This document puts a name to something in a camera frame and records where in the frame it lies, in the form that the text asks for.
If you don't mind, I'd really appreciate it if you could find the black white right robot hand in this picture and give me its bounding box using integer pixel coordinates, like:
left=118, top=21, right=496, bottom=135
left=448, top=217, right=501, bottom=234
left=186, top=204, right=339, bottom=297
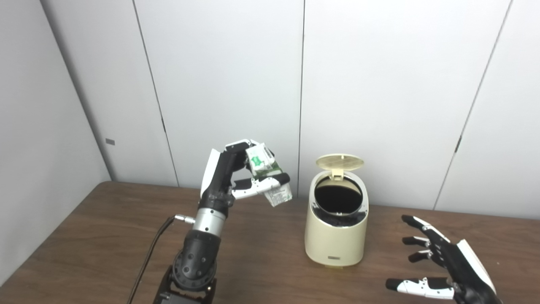
left=385, top=215, right=498, bottom=304

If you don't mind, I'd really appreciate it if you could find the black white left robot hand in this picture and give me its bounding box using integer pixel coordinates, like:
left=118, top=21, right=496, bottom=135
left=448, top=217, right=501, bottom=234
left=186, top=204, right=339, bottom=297
left=199, top=139, right=291, bottom=212

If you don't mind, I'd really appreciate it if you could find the white green milk carton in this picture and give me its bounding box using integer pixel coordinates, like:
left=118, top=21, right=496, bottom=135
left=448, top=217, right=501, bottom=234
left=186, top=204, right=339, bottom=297
left=246, top=143, right=293, bottom=207

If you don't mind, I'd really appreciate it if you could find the round cream bin lid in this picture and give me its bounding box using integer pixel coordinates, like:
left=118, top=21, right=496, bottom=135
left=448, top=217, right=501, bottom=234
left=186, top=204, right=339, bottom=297
left=316, top=154, right=365, bottom=181

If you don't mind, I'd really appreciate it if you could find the cream-colored desktop bin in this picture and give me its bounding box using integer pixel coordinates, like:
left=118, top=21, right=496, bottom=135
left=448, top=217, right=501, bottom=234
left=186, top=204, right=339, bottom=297
left=305, top=170, right=369, bottom=267

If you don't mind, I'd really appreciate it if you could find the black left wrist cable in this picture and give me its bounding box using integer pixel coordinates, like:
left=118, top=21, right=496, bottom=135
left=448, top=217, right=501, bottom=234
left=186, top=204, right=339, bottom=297
left=127, top=214, right=195, bottom=304

